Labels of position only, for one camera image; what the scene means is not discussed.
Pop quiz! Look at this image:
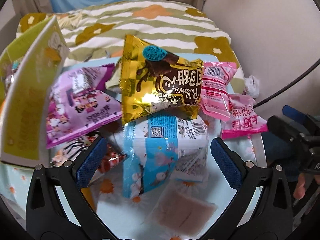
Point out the pink strawberry snack bag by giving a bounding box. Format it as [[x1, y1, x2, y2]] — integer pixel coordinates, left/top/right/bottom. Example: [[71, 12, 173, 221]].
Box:
[[221, 94, 268, 140]]

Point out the pink striped barcode snack bag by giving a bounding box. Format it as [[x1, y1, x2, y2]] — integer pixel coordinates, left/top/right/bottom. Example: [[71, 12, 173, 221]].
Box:
[[200, 62, 237, 121]]

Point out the purple snack bag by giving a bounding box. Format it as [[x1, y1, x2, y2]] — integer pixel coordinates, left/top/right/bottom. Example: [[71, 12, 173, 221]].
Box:
[[46, 63, 121, 149]]

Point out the blue white snack bag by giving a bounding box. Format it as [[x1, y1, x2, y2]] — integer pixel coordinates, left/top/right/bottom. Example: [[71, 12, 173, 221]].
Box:
[[123, 112, 208, 198]]

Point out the gold Pillows chocolate snack bag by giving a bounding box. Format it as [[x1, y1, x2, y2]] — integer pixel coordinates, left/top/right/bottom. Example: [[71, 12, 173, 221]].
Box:
[[119, 35, 203, 124]]

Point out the person's right hand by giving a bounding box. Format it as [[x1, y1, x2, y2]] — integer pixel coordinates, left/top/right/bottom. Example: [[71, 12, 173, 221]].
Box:
[[293, 173, 320, 200]]

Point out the crumpled white tissue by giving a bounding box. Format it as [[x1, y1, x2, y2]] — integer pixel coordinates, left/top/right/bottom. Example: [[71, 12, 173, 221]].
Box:
[[244, 75, 260, 99]]

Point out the red white snack packet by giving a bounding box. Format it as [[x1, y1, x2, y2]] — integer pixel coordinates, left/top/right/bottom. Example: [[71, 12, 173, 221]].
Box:
[[50, 132, 126, 189]]

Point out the daisy print tablecloth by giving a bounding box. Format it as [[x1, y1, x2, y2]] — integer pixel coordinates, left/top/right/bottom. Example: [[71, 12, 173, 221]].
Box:
[[1, 134, 266, 239]]

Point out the brownish translucent snack packet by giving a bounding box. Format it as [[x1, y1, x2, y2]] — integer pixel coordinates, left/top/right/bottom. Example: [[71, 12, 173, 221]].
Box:
[[148, 185, 217, 236]]

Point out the green cardboard storage box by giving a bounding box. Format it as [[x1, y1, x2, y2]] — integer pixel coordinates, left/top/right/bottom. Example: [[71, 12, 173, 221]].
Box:
[[1, 16, 69, 168]]

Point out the floral striped green duvet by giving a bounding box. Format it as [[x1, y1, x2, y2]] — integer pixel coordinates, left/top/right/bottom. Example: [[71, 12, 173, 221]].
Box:
[[16, 0, 246, 93]]

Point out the black cable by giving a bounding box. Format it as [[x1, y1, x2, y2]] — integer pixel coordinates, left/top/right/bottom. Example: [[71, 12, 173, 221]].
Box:
[[253, 58, 320, 108]]

